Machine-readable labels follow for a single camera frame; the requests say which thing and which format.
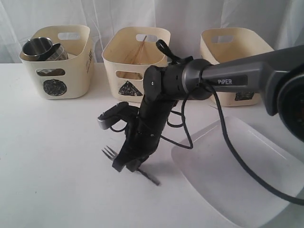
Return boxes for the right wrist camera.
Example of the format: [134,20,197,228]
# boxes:
[97,102,132,130]

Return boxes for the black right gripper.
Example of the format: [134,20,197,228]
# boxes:
[112,114,166,172]

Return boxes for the white curtain backdrop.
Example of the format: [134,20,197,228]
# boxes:
[0,0,304,63]

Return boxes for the steel fork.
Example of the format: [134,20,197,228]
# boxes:
[102,146,161,186]

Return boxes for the steel bowl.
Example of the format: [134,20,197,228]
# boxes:
[36,68,65,76]

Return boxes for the black cable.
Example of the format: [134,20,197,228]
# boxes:
[109,39,304,205]

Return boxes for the cream bin with square mark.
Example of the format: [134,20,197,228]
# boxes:
[200,28,274,107]

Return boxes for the wooden chopstick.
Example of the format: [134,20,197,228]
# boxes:
[118,35,148,79]

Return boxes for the steel mug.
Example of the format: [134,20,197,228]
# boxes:
[22,37,53,61]
[46,43,68,61]

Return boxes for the cream bin with circle mark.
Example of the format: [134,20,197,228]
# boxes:
[19,25,94,99]

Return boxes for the white square plate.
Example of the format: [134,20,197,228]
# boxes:
[171,116,304,228]

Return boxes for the cream bin with triangle mark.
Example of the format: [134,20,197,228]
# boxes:
[102,27,171,103]

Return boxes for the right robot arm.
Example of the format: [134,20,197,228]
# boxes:
[113,46,304,171]

